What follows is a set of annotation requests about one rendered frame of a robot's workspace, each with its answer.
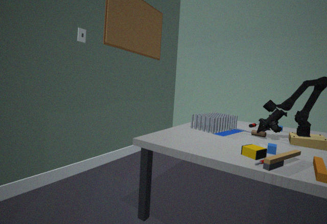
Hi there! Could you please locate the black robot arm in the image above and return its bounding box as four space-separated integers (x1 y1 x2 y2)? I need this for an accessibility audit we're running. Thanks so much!
263 77 327 137

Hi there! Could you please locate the blue flat strip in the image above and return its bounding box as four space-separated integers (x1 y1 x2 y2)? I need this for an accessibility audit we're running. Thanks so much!
214 129 242 136

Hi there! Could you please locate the orange flat bar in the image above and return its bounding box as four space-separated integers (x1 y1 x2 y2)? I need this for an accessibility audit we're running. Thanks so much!
313 156 327 183

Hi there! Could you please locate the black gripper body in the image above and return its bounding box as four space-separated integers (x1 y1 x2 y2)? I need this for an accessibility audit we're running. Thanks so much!
259 114 278 130

